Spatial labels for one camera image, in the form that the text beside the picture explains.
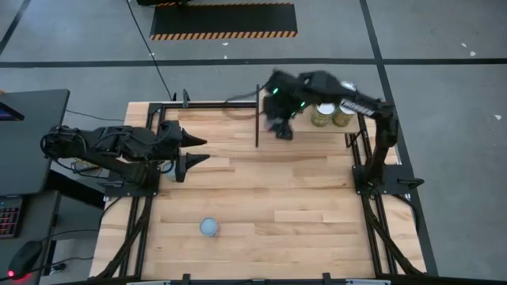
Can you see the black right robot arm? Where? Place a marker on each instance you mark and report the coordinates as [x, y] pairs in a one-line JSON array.
[[380, 138]]

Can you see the green pears can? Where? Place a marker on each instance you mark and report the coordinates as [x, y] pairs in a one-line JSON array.
[[321, 116]]

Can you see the black computer mouse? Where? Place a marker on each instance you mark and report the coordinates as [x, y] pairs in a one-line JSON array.
[[25, 257]]

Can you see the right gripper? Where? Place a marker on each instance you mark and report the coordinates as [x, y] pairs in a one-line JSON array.
[[283, 105]]

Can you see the laptop screen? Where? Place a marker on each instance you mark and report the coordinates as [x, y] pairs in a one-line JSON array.
[[8, 112]]

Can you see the wooden shelf with black frame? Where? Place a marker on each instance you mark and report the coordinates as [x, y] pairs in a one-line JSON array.
[[256, 130]]

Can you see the black computer desk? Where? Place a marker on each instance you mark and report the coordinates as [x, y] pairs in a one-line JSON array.
[[31, 158]]

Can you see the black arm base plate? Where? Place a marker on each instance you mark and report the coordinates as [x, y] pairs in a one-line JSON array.
[[130, 192], [396, 178]]

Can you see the pink white mixed fruit can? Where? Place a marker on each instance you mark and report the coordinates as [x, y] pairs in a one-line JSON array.
[[209, 226]]

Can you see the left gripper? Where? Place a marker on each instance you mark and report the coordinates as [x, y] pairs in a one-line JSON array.
[[172, 138]]

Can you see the black hazard striped floor mat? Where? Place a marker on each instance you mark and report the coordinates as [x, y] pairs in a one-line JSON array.
[[222, 20]]

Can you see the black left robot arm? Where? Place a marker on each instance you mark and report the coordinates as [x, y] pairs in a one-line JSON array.
[[119, 142]]

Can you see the black table frame rails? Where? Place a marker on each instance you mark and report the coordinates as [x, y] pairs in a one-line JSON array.
[[206, 105]]

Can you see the green oranges can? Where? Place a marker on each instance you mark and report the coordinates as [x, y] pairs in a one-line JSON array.
[[344, 118]]

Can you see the backlit keyboard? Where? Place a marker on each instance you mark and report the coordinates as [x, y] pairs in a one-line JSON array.
[[10, 217]]

